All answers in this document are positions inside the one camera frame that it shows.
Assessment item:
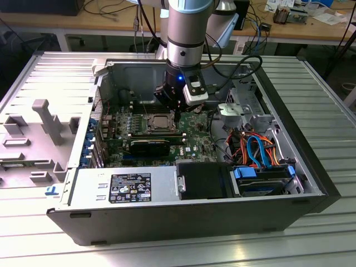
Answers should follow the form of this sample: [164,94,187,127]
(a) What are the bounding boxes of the silver power supply unit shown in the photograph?
[61,166,179,207]

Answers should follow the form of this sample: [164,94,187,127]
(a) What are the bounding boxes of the orange power wire bundle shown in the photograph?
[227,131,280,167]

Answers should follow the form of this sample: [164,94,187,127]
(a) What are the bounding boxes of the CPU socket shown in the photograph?
[146,112,180,133]

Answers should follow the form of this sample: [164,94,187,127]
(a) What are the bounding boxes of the white papers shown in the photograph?
[311,9,349,26]

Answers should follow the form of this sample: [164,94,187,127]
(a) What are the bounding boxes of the hard disk in blue carrier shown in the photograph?
[229,165,296,199]

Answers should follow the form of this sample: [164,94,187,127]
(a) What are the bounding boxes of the green motherboard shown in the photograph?
[100,102,225,169]

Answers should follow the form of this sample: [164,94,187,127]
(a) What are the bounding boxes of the copper coil transformer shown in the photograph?
[273,7,291,24]

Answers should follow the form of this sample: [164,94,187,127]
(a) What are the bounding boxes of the silver metal drive cage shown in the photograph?
[216,72,279,133]

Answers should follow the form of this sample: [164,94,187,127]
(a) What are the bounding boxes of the tall black box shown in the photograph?
[233,0,250,31]

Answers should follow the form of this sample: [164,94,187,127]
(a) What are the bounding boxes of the green circuit board device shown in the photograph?
[288,7,310,24]

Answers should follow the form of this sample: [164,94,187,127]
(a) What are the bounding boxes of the wide black box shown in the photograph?
[0,0,82,17]

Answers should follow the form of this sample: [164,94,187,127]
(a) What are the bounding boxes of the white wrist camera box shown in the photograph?
[182,72,209,106]

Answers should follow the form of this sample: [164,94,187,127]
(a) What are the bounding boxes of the black PC case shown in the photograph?
[46,57,342,247]

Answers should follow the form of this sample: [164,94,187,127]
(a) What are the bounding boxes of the black graphics card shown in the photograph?
[129,138,171,157]

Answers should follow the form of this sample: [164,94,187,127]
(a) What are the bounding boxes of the thick black cable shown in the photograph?
[208,110,233,165]

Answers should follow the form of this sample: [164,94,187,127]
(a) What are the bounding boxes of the wooden desk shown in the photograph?
[0,0,356,47]

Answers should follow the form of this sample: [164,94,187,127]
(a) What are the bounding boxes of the grey plastic parts rack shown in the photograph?
[0,98,82,190]

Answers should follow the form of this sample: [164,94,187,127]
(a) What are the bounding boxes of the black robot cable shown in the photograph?
[201,30,264,91]

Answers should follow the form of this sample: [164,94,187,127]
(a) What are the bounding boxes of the blue data wire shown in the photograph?
[246,134,276,171]

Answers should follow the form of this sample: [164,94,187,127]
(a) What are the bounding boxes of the printed white paper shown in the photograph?
[265,0,296,12]

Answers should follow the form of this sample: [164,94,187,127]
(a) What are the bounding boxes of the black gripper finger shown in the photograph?
[177,105,192,123]
[154,87,178,122]

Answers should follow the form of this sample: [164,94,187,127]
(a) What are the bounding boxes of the pale grey case latch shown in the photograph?
[91,57,109,77]

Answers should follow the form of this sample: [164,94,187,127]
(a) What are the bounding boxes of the metal socket cover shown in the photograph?
[147,113,179,132]

